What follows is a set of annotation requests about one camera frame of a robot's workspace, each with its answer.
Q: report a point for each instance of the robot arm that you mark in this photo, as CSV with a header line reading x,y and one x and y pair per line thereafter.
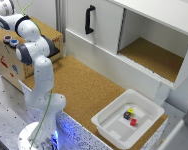
x,y
42,73

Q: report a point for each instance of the white cabinet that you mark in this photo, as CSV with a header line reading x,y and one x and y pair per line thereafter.
x,y
94,56

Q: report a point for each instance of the white sliding door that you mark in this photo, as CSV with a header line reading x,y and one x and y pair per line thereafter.
x,y
105,26

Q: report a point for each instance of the yellow block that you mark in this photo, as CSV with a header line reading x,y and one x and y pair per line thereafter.
x,y
131,111

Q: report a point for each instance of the purple block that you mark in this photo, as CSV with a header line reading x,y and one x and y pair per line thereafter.
x,y
127,115

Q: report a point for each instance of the white plastic box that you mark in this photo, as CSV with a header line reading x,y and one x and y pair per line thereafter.
x,y
110,128

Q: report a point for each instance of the pink block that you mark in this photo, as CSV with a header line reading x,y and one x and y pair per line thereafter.
x,y
133,122

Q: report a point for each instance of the blue button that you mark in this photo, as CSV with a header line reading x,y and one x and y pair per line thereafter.
x,y
14,42

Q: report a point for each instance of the red button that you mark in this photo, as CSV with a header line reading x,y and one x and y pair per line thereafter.
x,y
7,38

